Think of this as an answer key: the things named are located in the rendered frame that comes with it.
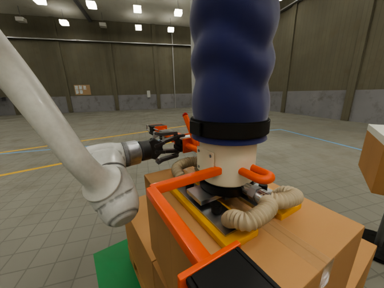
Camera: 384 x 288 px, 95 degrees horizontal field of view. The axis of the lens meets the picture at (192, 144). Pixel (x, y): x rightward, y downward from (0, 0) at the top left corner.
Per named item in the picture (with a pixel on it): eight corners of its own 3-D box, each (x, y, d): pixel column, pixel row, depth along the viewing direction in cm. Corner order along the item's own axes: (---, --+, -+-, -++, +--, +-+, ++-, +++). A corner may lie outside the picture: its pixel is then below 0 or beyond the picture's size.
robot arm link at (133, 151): (122, 163, 67) (137, 159, 70) (128, 171, 60) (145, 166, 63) (118, 139, 65) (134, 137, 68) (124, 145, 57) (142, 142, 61)
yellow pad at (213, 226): (258, 235, 42) (260, 218, 41) (227, 255, 38) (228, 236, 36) (188, 179, 70) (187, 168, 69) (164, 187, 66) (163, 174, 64)
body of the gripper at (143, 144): (134, 138, 67) (156, 135, 72) (136, 159, 70) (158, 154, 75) (140, 142, 61) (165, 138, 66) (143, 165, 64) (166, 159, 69)
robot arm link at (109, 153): (119, 156, 69) (129, 181, 61) (71, 166, 60) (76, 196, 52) (118, 134, 62) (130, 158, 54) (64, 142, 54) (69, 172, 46)
